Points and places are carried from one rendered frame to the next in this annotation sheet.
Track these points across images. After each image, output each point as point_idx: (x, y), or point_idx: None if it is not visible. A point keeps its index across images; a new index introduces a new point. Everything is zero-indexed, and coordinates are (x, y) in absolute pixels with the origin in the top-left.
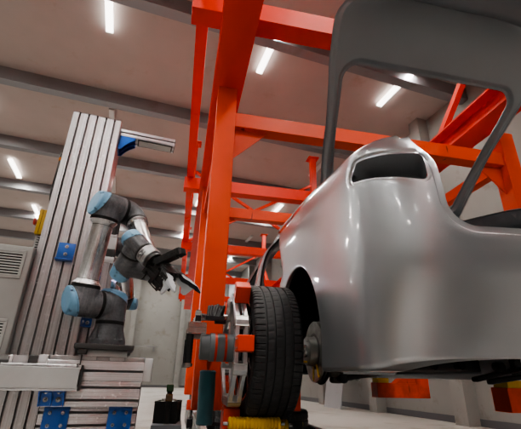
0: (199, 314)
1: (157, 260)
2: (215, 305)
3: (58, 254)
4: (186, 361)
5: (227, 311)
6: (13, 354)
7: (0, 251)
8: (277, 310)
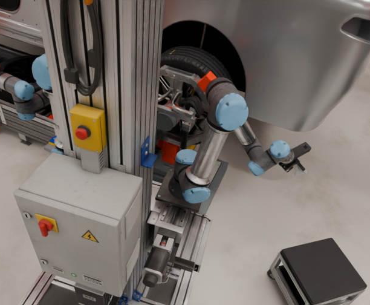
0: (192, 115)
1: (295, 158)
2: (194, 100)
3: (142, 158)
4: (185, 147)
5: (170, 84)
6: (170, 249)
7: (129, 213)
8: None
